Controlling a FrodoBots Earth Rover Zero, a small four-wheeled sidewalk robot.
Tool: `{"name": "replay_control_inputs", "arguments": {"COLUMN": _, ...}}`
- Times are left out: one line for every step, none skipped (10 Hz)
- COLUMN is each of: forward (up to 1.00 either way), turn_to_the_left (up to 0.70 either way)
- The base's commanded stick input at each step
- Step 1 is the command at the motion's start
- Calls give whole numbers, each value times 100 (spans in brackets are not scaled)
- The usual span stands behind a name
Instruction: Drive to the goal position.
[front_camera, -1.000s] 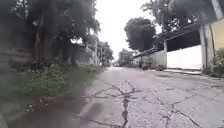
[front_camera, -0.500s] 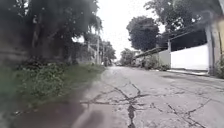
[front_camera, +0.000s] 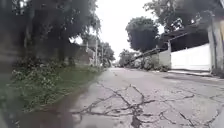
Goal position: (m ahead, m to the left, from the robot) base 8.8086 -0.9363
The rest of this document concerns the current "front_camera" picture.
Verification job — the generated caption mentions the pole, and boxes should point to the pole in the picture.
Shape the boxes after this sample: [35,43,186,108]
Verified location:
[94,29,99,68]

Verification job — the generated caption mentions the small building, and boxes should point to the small building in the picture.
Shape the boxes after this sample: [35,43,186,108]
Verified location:
[71,43,96,66]

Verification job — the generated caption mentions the cracked grey concrete road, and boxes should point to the cracked grey concrete road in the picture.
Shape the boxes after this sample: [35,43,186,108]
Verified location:
[19,67,224,128]

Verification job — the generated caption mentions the round dark tree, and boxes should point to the round dark tree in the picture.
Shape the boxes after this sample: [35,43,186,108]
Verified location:
[125,16,160,54]

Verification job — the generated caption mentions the grass verge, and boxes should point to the grass verge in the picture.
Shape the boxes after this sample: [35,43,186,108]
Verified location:
[0,58,104,114]

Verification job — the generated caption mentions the row of trees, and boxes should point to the row of trees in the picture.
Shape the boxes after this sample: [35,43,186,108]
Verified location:
[0,0,116,68]

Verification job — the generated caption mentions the grey pavement strip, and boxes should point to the grey pavement strip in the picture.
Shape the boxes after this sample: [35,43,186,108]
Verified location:
[166,69,224,80]

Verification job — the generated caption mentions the large overhanging tree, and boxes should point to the large overhanging tree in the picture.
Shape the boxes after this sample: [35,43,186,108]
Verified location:
[143,0,224,33]

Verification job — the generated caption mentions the building with dark roof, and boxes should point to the building with dark roof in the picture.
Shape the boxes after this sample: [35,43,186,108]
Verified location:
[159,9,224,77]

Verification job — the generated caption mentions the bushes along wall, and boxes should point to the bushes along wall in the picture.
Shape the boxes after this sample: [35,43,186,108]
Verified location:
[118,49,171,73]

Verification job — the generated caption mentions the white boundary wall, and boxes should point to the white boundary wall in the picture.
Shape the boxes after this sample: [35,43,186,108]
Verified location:
[156,43,213,72]

